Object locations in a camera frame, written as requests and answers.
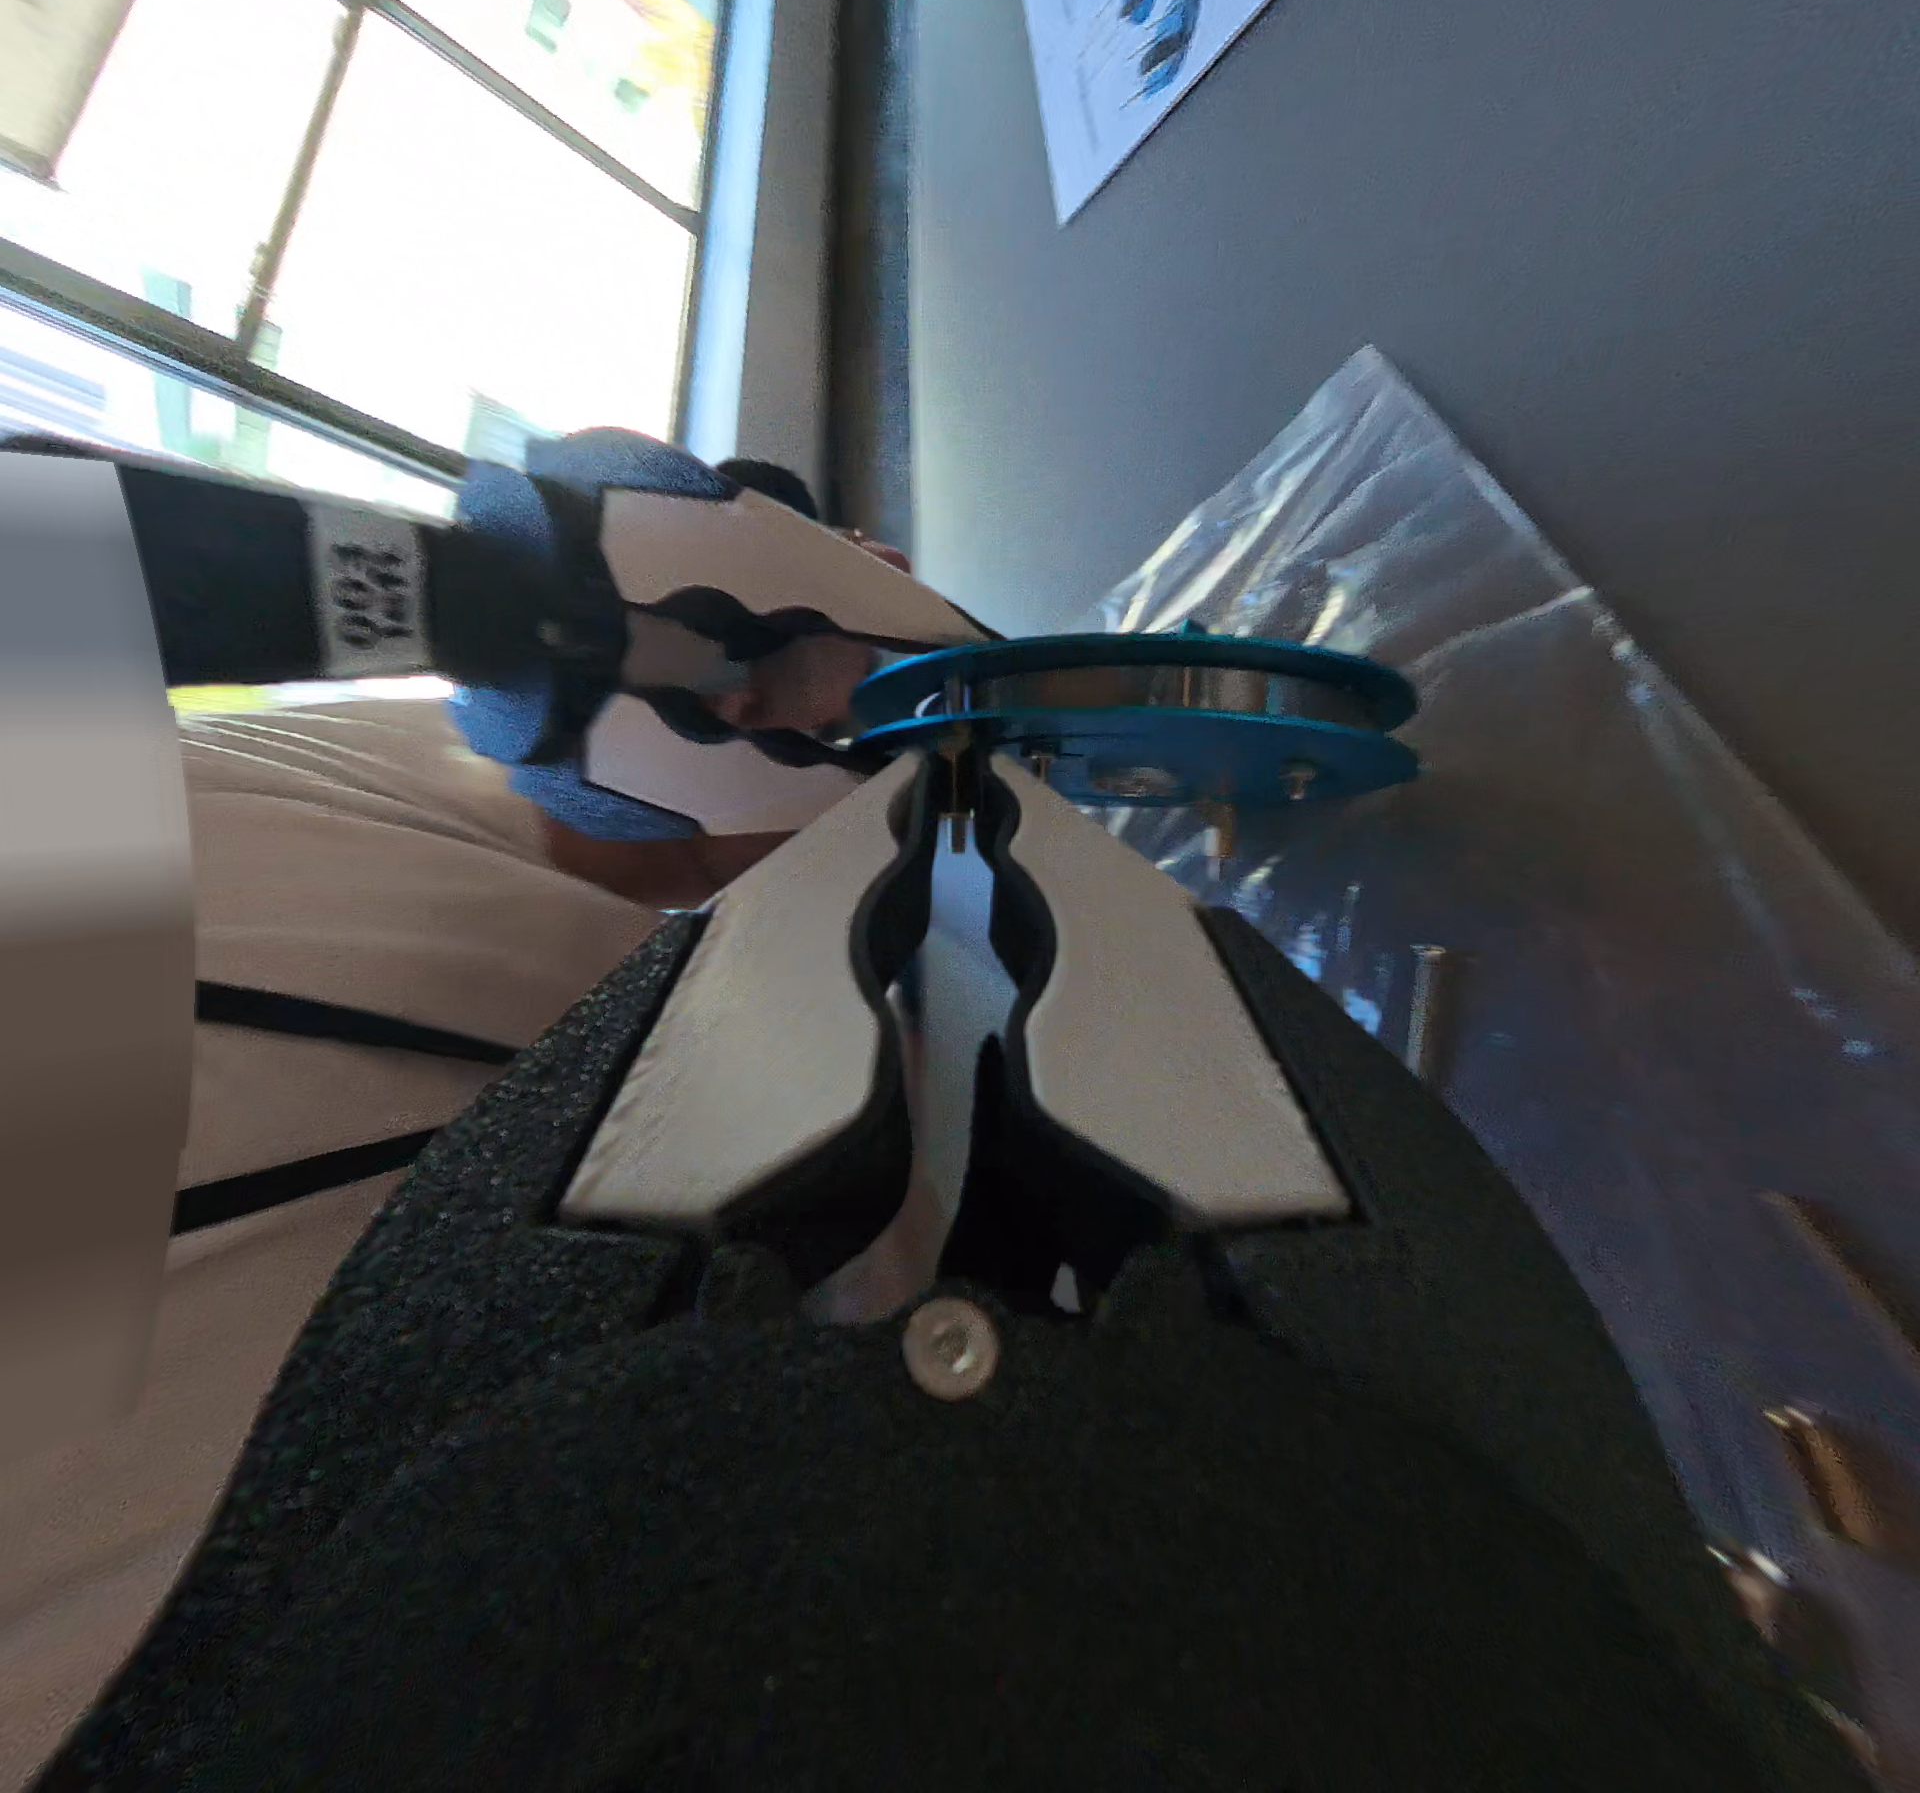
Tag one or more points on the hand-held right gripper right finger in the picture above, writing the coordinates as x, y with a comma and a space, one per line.
1170, 1073

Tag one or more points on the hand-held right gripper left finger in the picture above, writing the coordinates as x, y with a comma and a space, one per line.
719, 1073

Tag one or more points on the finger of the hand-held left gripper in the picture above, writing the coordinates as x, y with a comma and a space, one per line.
707, 773
781, 562

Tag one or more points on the blue metal turntable base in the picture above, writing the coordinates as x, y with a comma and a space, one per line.
1140, 660

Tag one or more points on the person's left forearm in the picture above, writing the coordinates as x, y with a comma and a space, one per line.
645, 864

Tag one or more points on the grey desk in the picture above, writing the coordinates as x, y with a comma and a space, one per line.
1650, 323

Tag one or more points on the person's left hand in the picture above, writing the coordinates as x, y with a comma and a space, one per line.
796, 690

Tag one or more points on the person's torso in pale shirt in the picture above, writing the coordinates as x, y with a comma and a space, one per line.
376, 893

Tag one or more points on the large window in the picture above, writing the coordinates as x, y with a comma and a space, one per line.
495, 248

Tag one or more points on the clear plastic bag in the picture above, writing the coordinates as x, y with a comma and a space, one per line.
1576, 923

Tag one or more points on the printed instruction sheet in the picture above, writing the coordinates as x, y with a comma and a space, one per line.
1082, 97

